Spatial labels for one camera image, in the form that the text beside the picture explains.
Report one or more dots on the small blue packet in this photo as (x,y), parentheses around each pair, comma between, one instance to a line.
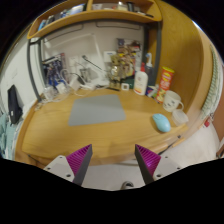
(152,91)

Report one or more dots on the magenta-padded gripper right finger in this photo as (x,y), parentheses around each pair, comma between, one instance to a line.
(154,166)

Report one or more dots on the black bag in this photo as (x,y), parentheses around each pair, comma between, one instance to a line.
(14,105)

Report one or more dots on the white power strip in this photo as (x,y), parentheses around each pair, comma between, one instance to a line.
(87,86)

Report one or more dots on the red chip can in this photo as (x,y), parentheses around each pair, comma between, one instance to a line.
(165,81)

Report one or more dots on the blue robot model box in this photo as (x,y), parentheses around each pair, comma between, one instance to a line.
(54,71)

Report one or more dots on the small white square clock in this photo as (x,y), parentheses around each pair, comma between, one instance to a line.
(125,86)

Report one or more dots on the teal cloth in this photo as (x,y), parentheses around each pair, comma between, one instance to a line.
(6,136)

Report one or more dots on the white wall box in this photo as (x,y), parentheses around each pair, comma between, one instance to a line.
(109,56)

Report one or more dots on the black ruler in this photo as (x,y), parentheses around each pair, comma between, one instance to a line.
(113,88)

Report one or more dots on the green striped cloth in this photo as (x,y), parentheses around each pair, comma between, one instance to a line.
(213,83)

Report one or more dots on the clear glass cup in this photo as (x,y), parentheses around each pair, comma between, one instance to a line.
(49,94)

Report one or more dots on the dark blue spray bottle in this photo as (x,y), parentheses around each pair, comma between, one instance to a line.
(150,71)

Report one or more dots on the white red-capped lotion bottle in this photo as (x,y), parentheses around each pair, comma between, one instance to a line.
(140,82)

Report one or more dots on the white desk lamp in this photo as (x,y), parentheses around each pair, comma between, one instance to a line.
(71,36)

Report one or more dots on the wooden shelf unit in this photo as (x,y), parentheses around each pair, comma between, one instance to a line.
(96,15)

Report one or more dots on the light blue computer mouse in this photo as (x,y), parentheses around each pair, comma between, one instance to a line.
(161,122)

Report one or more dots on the white wall socket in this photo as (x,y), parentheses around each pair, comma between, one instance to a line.
(73,61)

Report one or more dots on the brown tree figure toy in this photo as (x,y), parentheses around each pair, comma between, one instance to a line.
(116,71)

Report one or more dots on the translucent lidded plastic container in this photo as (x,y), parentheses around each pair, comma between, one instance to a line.
(180,117)

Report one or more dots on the white charger block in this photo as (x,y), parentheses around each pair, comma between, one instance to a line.
(61,88)
(74,85)

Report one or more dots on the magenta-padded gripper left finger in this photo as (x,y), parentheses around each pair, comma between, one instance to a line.
(71,166)

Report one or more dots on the colourful picture box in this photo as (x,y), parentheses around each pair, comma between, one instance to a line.
(130,53)

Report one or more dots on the white printed mug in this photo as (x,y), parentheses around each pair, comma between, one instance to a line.
(170,100)

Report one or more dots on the grey mouse pad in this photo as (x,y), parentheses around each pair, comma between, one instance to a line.
(96,109)

